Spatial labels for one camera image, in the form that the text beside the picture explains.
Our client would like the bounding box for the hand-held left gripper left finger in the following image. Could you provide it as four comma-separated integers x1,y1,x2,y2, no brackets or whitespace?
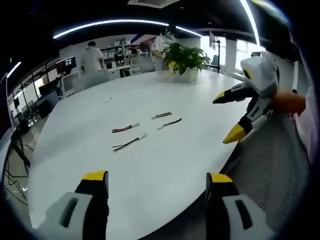
35,170,110,231

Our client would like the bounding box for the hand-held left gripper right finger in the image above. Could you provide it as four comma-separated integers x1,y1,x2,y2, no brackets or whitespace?
205,172,268,235

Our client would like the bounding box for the orange wire JST connector cable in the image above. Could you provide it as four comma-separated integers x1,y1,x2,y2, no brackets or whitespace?
150,112,173,121

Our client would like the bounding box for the black white wire JST connector cable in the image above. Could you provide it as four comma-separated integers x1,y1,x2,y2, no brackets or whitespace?
111,133,148,153

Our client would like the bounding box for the red black wire JST connector cable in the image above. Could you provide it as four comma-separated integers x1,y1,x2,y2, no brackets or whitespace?
111,123,140,134

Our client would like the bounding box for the person's right hand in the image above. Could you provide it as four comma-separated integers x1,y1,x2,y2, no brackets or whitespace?
270,89,307,117

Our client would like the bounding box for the white plant pot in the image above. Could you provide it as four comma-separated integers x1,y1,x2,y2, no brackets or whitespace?
172,67,201,83

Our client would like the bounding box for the grey mesh office chair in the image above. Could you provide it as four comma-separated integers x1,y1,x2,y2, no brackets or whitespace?
218,117,312,227

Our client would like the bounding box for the green potted plant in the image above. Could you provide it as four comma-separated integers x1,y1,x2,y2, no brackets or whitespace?
159,42,211,76

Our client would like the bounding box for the black tripod stand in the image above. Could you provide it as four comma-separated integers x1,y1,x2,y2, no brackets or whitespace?
4,119,32,176

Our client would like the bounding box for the white office chair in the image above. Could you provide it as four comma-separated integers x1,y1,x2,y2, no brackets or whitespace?
129,56,156,75
73,68,110,94

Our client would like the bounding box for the computer monitor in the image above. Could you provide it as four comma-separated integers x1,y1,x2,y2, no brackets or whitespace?
55,56,77,75

